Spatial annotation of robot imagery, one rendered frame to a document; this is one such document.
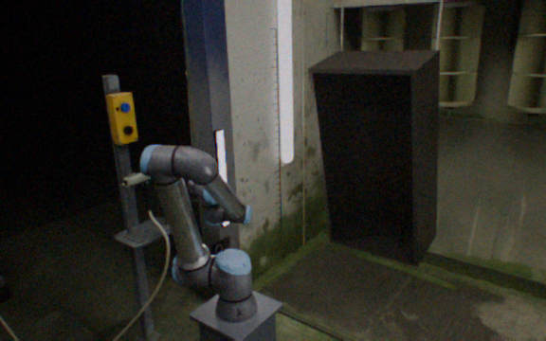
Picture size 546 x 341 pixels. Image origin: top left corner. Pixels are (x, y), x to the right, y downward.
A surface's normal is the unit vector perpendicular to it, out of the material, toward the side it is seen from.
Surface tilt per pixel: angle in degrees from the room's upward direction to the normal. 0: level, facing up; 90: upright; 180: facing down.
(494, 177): 57
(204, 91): 90
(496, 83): 90
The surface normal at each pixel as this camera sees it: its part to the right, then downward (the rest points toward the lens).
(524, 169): -0.52, -0.29
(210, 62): 0.80, 0.17
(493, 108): -0.60, 0.27
